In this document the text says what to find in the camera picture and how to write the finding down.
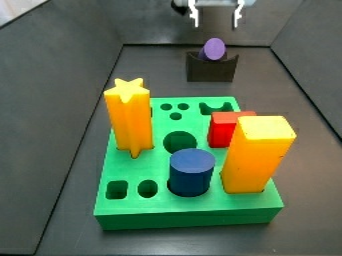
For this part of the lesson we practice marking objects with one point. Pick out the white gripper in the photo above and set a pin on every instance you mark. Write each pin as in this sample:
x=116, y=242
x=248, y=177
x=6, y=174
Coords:
x=192, y=4

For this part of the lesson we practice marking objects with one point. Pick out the purple cylinder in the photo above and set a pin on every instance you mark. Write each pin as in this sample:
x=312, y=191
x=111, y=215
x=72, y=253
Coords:
x=212, y=50

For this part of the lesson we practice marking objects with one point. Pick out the black curved cradle stand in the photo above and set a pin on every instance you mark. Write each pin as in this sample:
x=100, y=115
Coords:
x=209, y=71

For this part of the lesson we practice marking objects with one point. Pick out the red cube block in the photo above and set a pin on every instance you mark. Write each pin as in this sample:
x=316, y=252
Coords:
x=221, y=126

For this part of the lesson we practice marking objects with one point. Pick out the yellow star prism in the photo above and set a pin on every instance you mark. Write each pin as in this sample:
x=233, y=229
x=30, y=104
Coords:
x=127, y=101

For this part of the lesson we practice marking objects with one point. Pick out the yellow rectangular block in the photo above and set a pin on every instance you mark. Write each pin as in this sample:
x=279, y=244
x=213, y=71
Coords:
x=260, y=141

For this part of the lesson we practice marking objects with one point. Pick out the blue cylinder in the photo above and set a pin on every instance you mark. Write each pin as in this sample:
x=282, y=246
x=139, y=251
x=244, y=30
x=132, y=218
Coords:
x=191, y=167

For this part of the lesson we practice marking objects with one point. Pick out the green shape sorter base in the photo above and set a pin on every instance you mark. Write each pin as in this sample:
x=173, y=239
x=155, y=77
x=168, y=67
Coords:
x=133, y=199

